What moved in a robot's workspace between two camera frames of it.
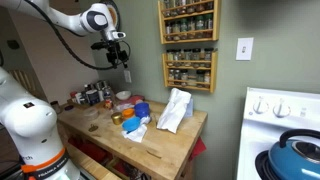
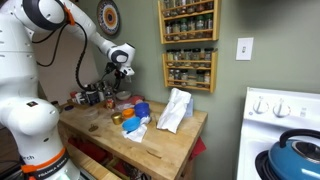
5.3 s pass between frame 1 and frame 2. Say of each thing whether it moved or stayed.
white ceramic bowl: stayed
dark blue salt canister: stayed
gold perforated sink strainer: stayed
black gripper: moved
